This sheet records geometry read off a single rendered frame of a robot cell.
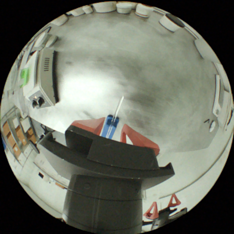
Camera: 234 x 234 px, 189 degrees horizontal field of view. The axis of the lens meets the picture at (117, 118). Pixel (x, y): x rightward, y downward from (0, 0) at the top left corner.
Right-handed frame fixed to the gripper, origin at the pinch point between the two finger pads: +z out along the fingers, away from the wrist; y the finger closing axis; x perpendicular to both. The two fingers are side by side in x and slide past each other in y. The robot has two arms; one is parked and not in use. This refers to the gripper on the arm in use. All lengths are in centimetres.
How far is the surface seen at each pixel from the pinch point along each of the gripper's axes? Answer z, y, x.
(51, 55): 6.7, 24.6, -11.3
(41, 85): 3.0, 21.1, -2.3
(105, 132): 8.1, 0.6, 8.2
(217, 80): 7, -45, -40
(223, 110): 3, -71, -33
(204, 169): -13, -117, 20
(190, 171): 2, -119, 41
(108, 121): 7.0, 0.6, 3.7
